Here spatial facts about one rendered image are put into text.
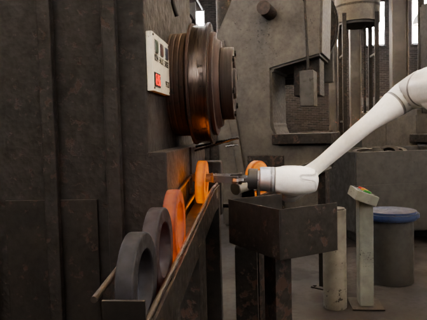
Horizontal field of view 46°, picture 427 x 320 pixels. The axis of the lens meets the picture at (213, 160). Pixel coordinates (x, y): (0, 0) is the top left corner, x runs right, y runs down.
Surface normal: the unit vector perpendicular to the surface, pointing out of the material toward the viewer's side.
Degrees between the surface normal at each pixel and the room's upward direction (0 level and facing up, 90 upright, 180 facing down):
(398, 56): 90
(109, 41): 90
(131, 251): 40
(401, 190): 90
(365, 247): 90
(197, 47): 60
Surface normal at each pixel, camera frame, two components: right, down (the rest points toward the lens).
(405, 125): -0.97, 0.04
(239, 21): -0.34, 0.07
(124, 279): -0.11, -0.26
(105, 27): -0.11, 0.06
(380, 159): 0.15, 0.05
